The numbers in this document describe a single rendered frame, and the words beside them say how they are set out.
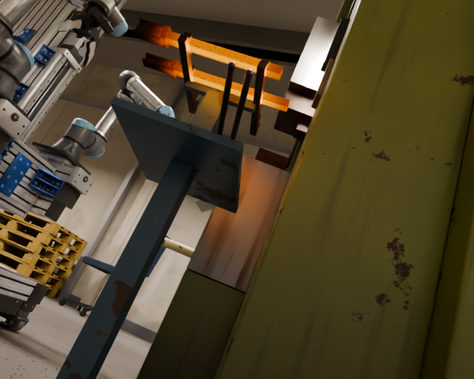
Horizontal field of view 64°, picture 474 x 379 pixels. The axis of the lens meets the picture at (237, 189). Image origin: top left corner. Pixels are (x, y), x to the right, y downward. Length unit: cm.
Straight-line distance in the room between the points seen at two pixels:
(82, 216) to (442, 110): 511
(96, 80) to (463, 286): 681
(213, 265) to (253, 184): 31
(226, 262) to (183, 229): 384
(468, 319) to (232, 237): 68
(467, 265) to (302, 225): 39
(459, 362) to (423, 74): 84
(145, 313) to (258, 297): 402
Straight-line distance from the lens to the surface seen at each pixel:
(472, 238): 107
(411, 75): 136
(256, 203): 129
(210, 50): 102
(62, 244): 494
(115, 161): 601
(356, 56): 134
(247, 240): 125
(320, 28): 190
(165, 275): 494
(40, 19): 230
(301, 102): 169
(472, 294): 103
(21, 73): 185
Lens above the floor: 31
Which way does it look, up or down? 21 degrees up
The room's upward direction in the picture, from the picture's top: 24 degrees clockwise
